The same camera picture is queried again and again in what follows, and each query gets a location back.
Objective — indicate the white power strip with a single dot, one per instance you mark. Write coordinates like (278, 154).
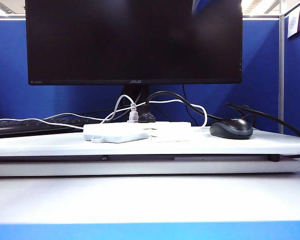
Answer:
(110, 132)

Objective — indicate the black power plug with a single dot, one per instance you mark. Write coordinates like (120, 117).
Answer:
(146, 117)

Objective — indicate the grey plug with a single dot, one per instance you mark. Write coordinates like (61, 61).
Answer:
(133, 115)

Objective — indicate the black monitor stand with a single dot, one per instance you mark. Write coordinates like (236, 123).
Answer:
(132, 90)

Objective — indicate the white foam board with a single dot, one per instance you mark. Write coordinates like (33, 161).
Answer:
(140, 168)

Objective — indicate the white platform board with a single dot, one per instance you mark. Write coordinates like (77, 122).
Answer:
(215, 146)

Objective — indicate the black computer monitor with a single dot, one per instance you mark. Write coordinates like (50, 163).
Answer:
(140, 42)

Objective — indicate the black grey computer mouse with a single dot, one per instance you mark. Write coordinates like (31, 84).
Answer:
(231, 128)

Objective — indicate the black keyboard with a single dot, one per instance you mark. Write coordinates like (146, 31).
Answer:
(20, 130)

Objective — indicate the grey metal partition post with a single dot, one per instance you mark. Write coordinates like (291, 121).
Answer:
(280, 75)

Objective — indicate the purple white wall sign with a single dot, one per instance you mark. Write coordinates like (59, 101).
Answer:
(293, 23)

